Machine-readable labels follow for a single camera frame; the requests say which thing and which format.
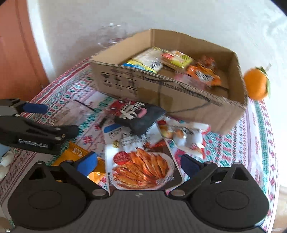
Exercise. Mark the white and blue cloth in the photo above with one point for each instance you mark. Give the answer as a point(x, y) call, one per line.
point(5, 163)

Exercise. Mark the pink sausage stick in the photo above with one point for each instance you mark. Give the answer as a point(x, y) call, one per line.
point(182, 78)

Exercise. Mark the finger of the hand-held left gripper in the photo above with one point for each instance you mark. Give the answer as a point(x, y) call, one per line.
point(40, 128)
point(35, 108)

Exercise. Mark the brown red clear packet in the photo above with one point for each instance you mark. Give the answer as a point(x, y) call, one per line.
point(208, 60)

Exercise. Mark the black red snack packet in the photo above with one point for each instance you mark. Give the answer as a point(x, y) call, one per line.
point(143, 121)

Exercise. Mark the brown wooden door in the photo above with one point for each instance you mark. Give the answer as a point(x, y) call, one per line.
point(18, 56)

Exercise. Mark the orange with green leaf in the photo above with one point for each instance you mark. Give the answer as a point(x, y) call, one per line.
point(255, 83)

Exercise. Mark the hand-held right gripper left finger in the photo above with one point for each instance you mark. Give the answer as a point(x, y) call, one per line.
point(88, 164)

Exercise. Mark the brown cardboard box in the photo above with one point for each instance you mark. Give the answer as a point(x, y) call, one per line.
point(179, 100)

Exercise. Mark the shrimp picture snack packet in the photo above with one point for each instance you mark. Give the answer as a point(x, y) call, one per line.
point(143, 165)

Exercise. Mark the yellow bread packet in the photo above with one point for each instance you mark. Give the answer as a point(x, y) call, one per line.
point(179, 59)

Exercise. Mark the white red snack packet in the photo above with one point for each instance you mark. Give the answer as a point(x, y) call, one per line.
point(190, 139)

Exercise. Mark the yellow orange snack packet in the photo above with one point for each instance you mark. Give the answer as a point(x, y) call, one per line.
point(74, 153)

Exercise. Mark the clear glass cup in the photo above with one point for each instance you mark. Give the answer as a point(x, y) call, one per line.
point(112, 35)

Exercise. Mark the blue clear snack packet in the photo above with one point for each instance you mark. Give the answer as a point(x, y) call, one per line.
point(71, 109)

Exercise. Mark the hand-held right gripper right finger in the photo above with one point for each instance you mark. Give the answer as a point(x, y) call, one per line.
point(188, 166)

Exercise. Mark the long fish strip packet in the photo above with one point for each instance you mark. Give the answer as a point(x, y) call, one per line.
point(145, 59)

